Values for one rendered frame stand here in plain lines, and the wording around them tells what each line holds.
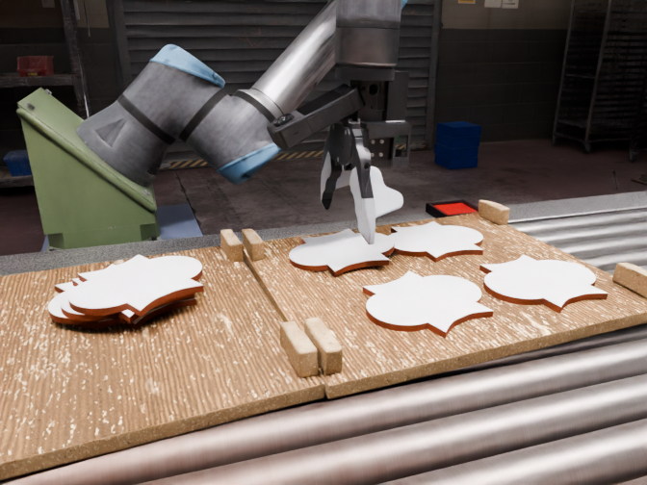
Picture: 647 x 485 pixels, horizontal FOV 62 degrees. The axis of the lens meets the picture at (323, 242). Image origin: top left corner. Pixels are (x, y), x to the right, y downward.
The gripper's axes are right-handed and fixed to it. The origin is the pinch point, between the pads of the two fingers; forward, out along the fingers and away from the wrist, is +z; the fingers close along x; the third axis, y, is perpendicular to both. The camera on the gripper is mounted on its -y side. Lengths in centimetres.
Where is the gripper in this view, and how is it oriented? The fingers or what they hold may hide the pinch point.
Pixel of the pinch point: (341, 227)
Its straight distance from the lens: 70.4
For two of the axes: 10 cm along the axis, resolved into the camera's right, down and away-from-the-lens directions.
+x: -3.5, -3.4, 8.7
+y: 9.4, -0.9, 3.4
